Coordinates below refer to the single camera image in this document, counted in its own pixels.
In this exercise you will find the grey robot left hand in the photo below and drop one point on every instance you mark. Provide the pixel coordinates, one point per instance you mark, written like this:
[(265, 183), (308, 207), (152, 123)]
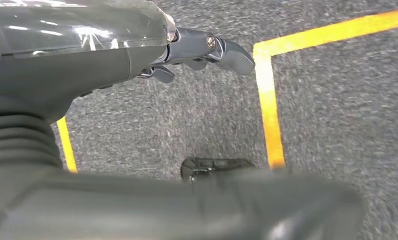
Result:
[(69, 69)]

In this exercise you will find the grey robot body shell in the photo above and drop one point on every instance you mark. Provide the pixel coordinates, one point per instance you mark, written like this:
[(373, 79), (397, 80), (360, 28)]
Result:
[(152, 212)]

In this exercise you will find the yellow floor tape square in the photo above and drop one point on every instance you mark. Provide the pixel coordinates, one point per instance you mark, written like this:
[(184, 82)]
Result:
[(268, 99)]

